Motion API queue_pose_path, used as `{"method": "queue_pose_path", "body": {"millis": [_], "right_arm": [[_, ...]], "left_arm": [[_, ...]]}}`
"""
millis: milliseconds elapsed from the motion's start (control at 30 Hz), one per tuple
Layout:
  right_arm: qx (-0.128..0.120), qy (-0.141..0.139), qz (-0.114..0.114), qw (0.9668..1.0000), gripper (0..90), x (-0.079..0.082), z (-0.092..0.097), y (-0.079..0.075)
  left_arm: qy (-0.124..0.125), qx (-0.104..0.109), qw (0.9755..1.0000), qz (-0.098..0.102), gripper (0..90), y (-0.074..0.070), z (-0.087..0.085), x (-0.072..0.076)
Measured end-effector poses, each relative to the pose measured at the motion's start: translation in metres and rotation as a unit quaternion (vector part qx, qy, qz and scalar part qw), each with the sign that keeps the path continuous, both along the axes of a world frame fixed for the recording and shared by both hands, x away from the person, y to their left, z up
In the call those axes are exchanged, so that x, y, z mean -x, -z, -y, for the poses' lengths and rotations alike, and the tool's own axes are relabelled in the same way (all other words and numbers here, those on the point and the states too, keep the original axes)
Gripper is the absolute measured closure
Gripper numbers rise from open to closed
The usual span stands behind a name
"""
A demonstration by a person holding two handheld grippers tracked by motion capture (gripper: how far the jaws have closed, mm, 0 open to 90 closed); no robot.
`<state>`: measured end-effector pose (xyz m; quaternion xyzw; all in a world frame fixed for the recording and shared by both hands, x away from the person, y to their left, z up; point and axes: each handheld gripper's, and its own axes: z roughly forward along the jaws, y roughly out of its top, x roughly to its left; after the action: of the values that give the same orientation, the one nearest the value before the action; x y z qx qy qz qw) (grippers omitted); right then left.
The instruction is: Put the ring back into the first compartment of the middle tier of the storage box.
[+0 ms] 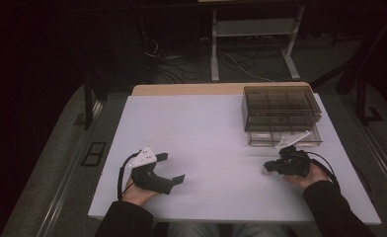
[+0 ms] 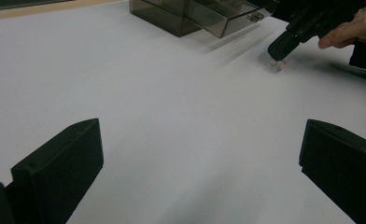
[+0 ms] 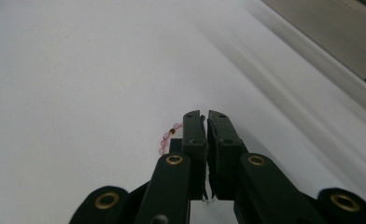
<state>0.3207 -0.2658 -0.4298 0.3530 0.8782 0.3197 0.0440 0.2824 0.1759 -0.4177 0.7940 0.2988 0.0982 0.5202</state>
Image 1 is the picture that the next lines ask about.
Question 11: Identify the white metal stand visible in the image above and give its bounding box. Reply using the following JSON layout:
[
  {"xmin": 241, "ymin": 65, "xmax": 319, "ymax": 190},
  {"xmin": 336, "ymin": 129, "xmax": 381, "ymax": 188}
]
[{"xmin": 210, "ymin": 4, "xmax": 306, "ymax": 83}]

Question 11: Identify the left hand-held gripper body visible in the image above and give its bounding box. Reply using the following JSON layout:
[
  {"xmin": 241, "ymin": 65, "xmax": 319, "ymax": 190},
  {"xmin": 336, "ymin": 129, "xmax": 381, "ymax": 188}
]
[{"xmin": 127, "ymin": 146, "xmax": 175, "ymax": 196}]

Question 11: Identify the smoky transparent drawer organizer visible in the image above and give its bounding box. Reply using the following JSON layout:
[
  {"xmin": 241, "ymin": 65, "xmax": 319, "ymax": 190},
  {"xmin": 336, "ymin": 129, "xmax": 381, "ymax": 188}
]
[{"xmin": 240, "ymin": 85, "xmax": 323, "ymax": 132}]

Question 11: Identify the person's leg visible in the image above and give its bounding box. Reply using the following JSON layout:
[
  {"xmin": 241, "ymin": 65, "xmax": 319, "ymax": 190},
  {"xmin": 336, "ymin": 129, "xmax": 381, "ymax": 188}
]
[
  {"xmin": 231, "ymin": 223, "xmax": 289, "ymax": 237},
  {"xmin": 166, "ymin": 222, "xmax": 220, "ymax": 237}
]

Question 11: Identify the person's left leg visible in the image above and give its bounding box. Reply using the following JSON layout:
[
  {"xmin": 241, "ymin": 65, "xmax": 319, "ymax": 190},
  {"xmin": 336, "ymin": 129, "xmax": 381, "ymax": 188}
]
[{"xmin": 166, "ymin": 222, "xmax": 220, "ymax": 237}]

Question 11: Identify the transparent plastic drawer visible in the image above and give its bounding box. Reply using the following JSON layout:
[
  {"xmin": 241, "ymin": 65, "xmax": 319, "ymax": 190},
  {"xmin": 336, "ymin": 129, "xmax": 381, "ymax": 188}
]
[{"xmin": 246, "ymin": 126, "xmax": 324, "ymax": 148}]

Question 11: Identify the person's right hand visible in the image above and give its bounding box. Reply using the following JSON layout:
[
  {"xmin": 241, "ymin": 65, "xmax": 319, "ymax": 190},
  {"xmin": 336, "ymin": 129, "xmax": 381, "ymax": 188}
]
[{"xmin": 283, "ymin": 162, "xmax": 331, "ymax": 191}]

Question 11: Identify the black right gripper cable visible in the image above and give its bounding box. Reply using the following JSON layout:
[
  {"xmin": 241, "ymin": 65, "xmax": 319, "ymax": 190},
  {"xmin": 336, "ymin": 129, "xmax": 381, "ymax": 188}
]
[{"xmin": 304, "ymin": 151, "xmax": 342, "ymax": 191}]

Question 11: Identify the black metal stand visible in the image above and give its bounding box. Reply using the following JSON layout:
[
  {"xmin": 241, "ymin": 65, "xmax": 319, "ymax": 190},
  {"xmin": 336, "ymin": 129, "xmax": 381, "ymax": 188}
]
[
  {"xmin": 309, "ymin": 9, "xmax": 387, "ymax": 126},
  {"xmin": 74, "ymin": 73, "xmax": 112, "ymax": 130}
]

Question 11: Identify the white floor cable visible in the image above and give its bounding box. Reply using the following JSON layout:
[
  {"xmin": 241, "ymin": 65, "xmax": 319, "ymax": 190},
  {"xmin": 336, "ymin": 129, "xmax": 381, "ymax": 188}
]
[{"xmin": 225, "ymin": 52, "xmax": 276, "ymax": 83}]

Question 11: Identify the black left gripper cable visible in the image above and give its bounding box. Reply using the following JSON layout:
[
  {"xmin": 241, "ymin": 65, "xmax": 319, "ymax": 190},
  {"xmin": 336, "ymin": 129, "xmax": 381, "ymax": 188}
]
[{"xmin": 116, "ymin": 151, "xmax": 141, "ymax": 201}]

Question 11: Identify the person's right leg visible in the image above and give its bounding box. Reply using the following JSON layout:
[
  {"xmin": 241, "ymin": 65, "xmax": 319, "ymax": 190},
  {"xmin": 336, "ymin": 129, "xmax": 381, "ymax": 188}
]
[{"xmin": 231, "ymin": 223, "xmax": 289, "ymax": 237}]

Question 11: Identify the white board table cover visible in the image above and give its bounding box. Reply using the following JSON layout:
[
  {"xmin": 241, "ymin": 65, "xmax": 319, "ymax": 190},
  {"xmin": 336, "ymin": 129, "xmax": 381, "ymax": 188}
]
[{"xmin": 87, "ymin": 93, "xmax": 382, "ymax": 226}]

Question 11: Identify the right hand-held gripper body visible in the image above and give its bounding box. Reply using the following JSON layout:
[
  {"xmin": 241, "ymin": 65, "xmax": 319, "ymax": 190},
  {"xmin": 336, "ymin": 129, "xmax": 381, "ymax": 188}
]
[{"xmin": 275, "ymin": 130, "xmax": 313, "ymax": 179}]

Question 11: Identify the black floor outlet frame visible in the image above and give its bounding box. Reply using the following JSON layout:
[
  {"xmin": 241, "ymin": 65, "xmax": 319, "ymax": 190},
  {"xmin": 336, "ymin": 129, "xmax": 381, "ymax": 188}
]
[{"xmin": 81, "ymin": 141, "xmax": 108, "ymax": 167}]

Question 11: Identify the black floor cable tangle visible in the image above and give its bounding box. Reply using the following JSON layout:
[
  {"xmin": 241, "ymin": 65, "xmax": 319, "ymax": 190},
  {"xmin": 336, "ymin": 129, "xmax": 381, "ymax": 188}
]
[{"xmin": 141, "ymin": 36, "xmax": 215, "ymax": 84}]

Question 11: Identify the metal floor rail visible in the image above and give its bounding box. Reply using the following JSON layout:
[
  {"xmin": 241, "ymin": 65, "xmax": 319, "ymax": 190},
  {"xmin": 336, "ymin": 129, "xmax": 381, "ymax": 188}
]
[
  {"xmin": 37, "ymin": 98, "xmax": 106, "ymax": 237},
  {"xmin": 352, "ymin": 121, "xmax": 387, "ymax": 205}
]

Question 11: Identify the person's left hand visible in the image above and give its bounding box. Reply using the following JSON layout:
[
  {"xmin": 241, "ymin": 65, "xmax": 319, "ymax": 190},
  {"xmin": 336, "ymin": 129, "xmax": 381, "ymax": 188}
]
[{"xmin": 121, "ymin": 177, "xmax": 161, "ymax": 207}]

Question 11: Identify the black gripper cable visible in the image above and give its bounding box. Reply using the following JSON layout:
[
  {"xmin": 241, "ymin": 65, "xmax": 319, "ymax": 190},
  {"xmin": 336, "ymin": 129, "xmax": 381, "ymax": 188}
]
[
  {"xmin": 304, "ymin": 151, "xmax": 342, "ymax": 191},
  {"xmin": 116, "ymin": 151, "xmax": 141, "ymax": 201}
]

